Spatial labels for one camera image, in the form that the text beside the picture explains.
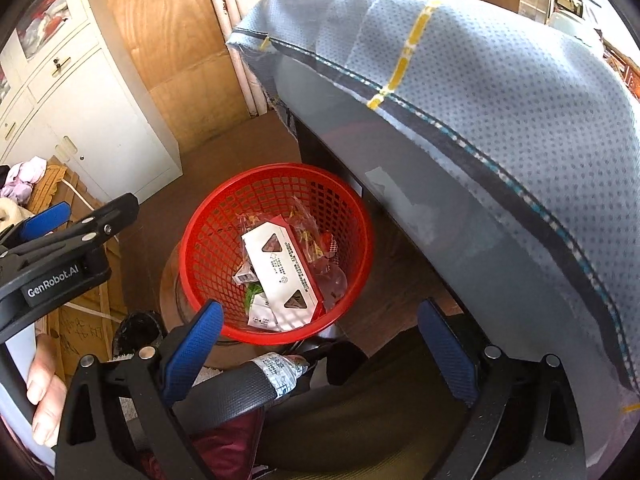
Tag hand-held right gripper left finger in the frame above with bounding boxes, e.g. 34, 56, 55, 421
54, 299, 224, 480

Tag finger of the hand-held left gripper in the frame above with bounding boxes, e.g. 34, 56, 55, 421
0, 201, 72, 251
0, 192, 140, 261

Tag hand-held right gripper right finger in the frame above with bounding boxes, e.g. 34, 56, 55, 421
417, 298, 586, 480

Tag white printed wrapper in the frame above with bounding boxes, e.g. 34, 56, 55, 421
247, 294, 281, 331

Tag red plastic mesh basket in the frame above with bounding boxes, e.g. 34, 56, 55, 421
178, 162, 376, 345

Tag white carton with cutouts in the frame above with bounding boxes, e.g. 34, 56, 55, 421
241, 214, 321, 332

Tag clear plastic cup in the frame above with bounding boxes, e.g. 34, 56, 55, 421
312, 262, 348, 306

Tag person's left hand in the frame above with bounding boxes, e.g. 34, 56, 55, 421
25, 332, 68, 448

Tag white fluffy cloth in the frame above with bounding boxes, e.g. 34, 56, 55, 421
0, 197, 28, 231

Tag pink clothes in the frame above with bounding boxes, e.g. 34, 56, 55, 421
0, 156, 47, 201

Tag black fuzzy slipper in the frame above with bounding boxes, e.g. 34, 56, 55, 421
111, 311, 168, 361

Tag dark red cloth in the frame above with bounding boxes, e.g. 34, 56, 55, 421
140, 410, 266, 480

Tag white metal cabinet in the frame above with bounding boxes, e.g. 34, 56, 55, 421
0, 0, 182, 206

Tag pink floral curtain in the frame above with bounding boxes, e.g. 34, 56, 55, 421
202, 0, 273, 118

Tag light blue striped tablecloth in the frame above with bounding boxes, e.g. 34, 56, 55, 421
225, 0, 640, 391

